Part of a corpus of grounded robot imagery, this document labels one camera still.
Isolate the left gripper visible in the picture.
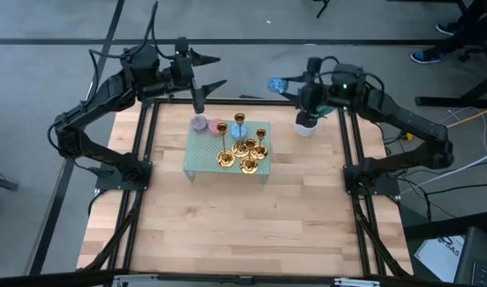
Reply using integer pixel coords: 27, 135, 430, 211
159, 37, 228, 115

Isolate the silver metal bracket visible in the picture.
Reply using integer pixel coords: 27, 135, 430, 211
113, 273, 159, 287
333, 277, 382, 287

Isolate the green perforated metal shelf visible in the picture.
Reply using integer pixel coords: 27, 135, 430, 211
182, 118, 273, 185

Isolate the black laptop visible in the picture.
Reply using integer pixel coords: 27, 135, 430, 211
453, 226, 487, 287

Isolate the snake plant in white pot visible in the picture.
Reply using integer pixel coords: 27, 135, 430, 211
293, 106, 336, 138

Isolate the black desk beam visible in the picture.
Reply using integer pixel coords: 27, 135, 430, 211
402, 210, 487, 241

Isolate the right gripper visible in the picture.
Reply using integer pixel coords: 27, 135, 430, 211
281, 57, 332, 127

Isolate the pink ball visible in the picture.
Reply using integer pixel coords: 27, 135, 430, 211
206, 118, 224, 136

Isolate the medium gold candlestick holder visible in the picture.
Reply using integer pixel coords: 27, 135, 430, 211
239, 138, 259, 175

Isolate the black aluminium table frame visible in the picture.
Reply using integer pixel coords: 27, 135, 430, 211
83, 96, 414, 280

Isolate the black crossbar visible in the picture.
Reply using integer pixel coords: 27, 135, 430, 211
0, 269, 487, 287

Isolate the tallest gold candlestick holder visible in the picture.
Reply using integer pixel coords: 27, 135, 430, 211
215, 121, 236, 169

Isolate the white printed paper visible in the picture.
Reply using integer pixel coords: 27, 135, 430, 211
413, 234, 466, 283

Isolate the black desk leg base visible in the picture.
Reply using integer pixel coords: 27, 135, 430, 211
414, 0, 487, 108

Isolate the thick white cable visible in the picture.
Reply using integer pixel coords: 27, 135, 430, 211
400, 149, 487, 195

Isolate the yellow extension cord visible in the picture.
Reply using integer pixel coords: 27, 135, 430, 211
401, 104, 487, 141

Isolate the grey furniture foot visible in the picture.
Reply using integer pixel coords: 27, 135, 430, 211
0, 167, 20, 192

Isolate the short gold candlestick holder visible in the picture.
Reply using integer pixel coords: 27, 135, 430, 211
250, 128, 269, 161

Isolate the tall gold candlestick holder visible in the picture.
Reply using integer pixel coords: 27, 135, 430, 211
230, 112, 250, 159

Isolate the person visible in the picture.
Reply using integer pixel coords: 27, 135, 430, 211
410, 0, 487, 65

